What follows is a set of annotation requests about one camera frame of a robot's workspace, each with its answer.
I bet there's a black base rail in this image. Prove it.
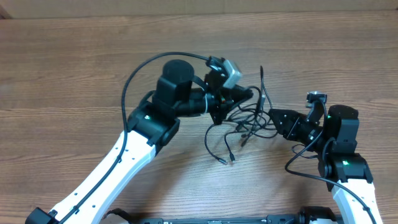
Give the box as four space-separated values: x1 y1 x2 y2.
100 207 344 224

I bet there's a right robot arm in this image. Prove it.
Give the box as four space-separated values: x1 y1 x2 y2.
269 102 382 223

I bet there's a black cable bundle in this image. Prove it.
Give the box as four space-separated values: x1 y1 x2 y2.
204 65 279 165

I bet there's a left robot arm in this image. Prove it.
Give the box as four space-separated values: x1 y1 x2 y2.
25 57 253 224

